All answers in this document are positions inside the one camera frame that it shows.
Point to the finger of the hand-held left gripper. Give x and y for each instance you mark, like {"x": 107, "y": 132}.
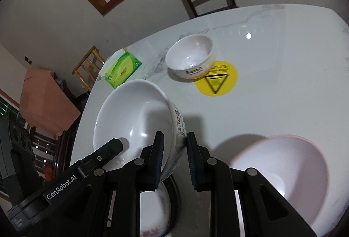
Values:
{"x": 103, "y": 152}

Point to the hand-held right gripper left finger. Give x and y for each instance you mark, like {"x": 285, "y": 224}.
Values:
{"x": 159, "y": 163}

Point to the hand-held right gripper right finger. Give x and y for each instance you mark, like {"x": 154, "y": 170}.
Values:
{"x": 191, "y": 163}

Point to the large blue floral plate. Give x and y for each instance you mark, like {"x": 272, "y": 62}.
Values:
{"x": 176, "y": 198}

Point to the large white bowl blue print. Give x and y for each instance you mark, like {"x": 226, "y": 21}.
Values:
{"x": 131, "y": 114}

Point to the dark glossy wooden chair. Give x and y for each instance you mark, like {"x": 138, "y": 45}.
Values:
{"x": 54, "y": 149}

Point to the white plate with pink flowers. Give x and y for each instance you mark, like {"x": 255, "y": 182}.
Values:
{"x": 152, "y": 212}

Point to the green tissue box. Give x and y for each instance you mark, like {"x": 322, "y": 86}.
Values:
{"x": 124, "y": 69}

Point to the light wooden stool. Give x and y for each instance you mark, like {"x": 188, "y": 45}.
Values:
{"x": 87, "y": 68}

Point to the round yellow sticker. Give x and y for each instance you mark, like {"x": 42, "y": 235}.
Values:
{"x": 223, "y": 81}

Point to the pink bowl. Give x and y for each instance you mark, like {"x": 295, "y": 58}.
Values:
{"x": 286, "y": 171}

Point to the window with white grille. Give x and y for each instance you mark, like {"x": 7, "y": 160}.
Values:
{"x": 6, "y": 107}

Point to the small white bowl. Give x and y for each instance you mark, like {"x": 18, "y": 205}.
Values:
{"x": 190, "y": 51}

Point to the dark wall switch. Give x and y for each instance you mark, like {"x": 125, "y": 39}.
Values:
{"x": 28, "y": 60}

